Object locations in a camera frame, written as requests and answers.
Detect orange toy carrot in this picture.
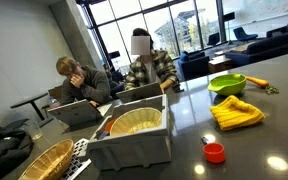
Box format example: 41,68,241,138
245,76,270,89

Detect green toy carrot leaves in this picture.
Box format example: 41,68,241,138
264,84,280,96

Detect gray laptop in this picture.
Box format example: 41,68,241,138
115,81,164,104

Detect person in plaid shirt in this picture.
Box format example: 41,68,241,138
123,27,182,95

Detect round wicker basket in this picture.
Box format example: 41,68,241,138
109,107,163,137

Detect black phone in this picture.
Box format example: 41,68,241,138
171,84,185,94

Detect black sign on stand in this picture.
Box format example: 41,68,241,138
108,50,122,60

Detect person in gray hoodie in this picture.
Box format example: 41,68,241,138
55,55,114,107

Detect orange bowl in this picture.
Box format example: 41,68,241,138
103,118,118,134

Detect blue armchair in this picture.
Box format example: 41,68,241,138
233,26,259,43
177,50,211,81

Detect small dark blue object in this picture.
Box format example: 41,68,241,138
97,130,110,140

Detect grey plastic bin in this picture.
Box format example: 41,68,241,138
86,93,172,172

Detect silver laptop with logo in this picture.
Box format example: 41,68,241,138
47,98,113,127

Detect small black white object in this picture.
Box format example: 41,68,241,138
200,135,211,146

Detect wooden coffee table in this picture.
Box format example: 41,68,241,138
207,55,234,74

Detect green plastic bowl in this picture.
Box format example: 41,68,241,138
206,73,248,97

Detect dark armchair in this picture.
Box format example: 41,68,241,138
206,32,221,47

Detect brown chair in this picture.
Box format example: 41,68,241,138
47,85,64,102

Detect clear water bottle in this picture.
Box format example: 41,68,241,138
48,95,61,109

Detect yellow knit hat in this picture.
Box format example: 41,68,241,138
209,94,266,132

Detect red plastic cup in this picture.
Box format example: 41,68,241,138
202,142,227,164

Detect black stand with screen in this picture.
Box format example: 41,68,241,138
223,11,236,44

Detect small black side table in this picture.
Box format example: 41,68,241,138
9,92,53,123

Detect clear drinking glass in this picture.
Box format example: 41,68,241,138
25,120,44,141

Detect oval wicker basket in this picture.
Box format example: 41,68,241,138
18,138,75,180

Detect dark blue sofa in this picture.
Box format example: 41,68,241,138
224,30,288,68

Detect black jacket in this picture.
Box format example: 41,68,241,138
0,119,35,180

